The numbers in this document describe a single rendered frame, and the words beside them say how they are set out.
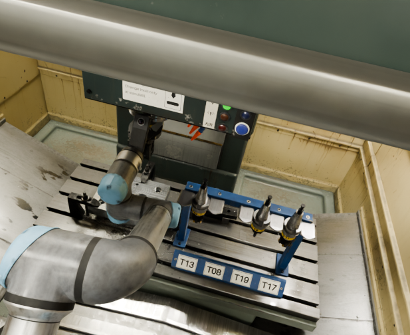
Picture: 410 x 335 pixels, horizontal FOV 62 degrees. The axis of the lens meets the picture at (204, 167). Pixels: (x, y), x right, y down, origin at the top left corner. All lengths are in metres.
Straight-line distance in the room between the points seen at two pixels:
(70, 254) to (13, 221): 1.27
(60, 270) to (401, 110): 0.55
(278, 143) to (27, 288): 1.73
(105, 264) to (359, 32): 0.51
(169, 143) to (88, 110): 0.80
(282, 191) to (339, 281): 0.79
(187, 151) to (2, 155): 0.98
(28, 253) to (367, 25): 0.58
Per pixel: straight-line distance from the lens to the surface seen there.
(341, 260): 1.78
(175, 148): 1.78
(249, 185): 2.24
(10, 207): 1.93
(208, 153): 1.74
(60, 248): 0.64
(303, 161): 2.22
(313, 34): 0.23
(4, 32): 0.27
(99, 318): 1.51
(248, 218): 1.20
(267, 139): 2.12
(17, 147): 2.14
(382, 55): 0.24
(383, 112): 0.23
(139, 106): 0.88
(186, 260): 1.38
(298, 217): 1.18
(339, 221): 1.93
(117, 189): 0.91
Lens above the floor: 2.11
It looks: 42 degrees down
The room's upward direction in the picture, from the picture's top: 11 degrees clockwise
